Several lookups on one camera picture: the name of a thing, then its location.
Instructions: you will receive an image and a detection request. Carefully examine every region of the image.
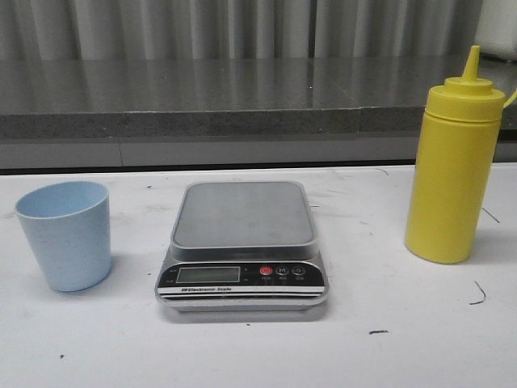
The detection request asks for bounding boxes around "light blue plastic cup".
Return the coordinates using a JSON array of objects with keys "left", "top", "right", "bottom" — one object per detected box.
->
[{"left": 15, "top": 181, "right": 111, "bottom": 292}]

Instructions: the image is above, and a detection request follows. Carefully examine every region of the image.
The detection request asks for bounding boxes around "yellow squeeze bottle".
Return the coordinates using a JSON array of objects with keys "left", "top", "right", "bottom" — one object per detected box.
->
[{"left": 405, "top": 45, "right": 516, "bottom": 264}]

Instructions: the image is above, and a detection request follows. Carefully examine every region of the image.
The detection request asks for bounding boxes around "silver electronic kitchen scale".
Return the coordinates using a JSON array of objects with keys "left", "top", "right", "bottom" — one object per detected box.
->
[{"left": 155, "top": 181, "right": 330, "bottom": 319}]

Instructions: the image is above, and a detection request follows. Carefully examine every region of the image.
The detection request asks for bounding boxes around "grey stone counter ledge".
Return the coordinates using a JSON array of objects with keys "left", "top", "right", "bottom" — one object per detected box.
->
[{"left": 0, "top": 56, "right": 517, "bottom": 170}]

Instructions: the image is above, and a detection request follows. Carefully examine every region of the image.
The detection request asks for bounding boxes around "white box in background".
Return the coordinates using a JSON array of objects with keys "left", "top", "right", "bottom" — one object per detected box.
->
[{"left": 474, "top": 0, "right": 517, "bottom": 61}]

